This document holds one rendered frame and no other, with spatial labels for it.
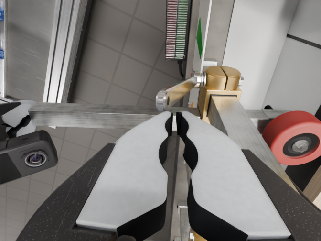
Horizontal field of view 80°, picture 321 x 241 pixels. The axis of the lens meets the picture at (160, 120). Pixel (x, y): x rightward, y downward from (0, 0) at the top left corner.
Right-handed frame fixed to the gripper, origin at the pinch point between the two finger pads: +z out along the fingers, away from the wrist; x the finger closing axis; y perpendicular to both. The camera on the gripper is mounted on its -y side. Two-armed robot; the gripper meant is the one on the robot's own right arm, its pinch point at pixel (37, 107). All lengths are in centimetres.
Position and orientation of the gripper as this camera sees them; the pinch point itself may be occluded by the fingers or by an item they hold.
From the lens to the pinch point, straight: 41.1
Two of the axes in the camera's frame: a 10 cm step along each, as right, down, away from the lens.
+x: -0.2, 8.3, 5.5
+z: 0.4, -5.5, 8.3
